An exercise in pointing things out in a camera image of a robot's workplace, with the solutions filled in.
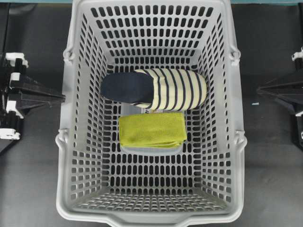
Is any yellow-green folded cloth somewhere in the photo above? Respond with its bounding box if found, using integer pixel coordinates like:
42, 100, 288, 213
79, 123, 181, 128
119, 112, 187, 148

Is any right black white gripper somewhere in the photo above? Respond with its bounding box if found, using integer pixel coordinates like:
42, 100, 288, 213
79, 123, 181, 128
257, 47, 303, 148

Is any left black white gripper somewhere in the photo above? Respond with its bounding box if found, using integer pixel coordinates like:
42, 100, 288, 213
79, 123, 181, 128
0, 53, 65, 139

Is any grey plastic shopping basket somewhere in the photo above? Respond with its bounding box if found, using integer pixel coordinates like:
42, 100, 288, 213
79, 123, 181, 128
55, 0, 247, 227

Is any striped navy cream slipper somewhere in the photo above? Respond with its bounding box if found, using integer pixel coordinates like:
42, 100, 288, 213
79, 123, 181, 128
101, 68, 207, 111

